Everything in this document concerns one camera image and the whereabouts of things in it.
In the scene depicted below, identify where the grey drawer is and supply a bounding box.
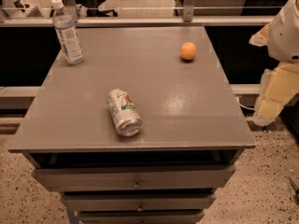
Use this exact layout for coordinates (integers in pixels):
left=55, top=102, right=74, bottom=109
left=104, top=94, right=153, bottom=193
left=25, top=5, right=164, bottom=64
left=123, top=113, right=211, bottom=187
left=79, top=210, right=204, bottom=224
left=32, top=164, right=235, bottom=192
left=61, top=193, right=216, bottom=212

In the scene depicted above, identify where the bottom grey drawer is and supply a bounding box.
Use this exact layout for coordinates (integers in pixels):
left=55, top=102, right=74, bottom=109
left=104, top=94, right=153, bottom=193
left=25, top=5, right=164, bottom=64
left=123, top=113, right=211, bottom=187
left=79, top=210, right=204, bottom=224

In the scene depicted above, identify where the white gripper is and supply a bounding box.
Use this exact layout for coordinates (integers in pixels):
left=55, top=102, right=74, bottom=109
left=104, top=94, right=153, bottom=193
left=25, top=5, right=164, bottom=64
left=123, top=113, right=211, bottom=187
left=249, top=0, right=299, bottom=126

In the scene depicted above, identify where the middle grey drawer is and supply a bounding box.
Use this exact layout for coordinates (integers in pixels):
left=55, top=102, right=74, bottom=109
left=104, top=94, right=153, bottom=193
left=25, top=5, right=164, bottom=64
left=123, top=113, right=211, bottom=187
left=61, top=193, right=216, bottom=212

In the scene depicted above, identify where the clear plastic water bottle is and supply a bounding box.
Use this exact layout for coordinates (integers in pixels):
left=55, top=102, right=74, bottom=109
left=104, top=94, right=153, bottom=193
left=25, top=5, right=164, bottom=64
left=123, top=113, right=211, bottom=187
left=51, top=0, right=83, bottom=65

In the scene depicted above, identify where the white cable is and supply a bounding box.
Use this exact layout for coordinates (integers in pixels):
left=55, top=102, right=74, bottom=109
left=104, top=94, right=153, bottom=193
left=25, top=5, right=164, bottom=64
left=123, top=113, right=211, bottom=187
left=236, top=96, right=256, bottom=112

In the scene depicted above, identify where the grey drawer cabinet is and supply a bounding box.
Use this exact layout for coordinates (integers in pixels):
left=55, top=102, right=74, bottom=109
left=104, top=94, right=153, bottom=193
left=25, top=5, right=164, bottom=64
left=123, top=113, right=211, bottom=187
left=9, top=27, right=255, bottom=224

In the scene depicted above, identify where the top grey drawer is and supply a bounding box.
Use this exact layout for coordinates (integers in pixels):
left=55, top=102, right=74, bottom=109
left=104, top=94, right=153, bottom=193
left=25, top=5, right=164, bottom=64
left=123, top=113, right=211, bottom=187
left=32, top=164, right=235, bottom=192

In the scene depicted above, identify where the orange fruit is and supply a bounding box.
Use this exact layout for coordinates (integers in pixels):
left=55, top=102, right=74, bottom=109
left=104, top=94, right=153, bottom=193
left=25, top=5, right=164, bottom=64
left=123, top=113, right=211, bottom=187
left=180, top=42, right=197, bottom=61

